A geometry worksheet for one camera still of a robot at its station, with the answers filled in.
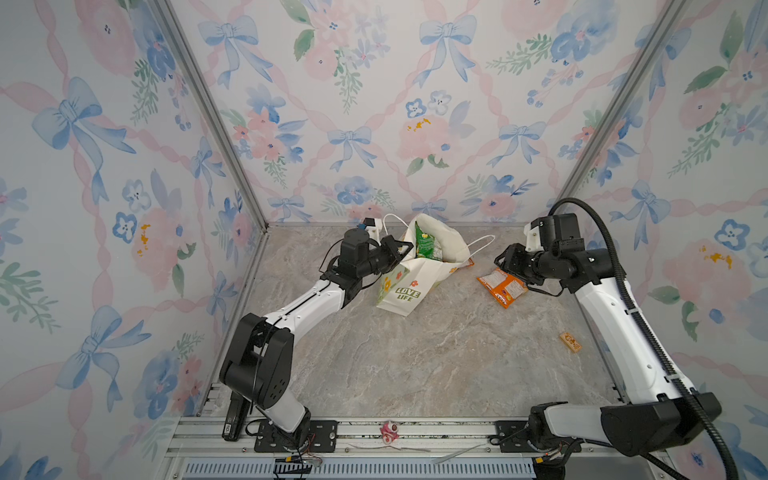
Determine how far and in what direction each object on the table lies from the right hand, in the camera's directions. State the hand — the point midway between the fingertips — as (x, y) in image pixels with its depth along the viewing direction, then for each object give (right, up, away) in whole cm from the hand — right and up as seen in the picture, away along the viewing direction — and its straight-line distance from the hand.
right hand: (501, 259), depth 75 cm
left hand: (-21, +5, +3) cm, 22 cm away
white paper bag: (-24, -7, +6) cm, 25 cm away
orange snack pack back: (+1, -2, +31) cm, 32 cm away
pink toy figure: (-28, -41, -4) cm, 50 cm away
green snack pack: (-18, +4, +8) cm, 20 cm away
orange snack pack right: (+10, -9, +21) cm, 25 cm away
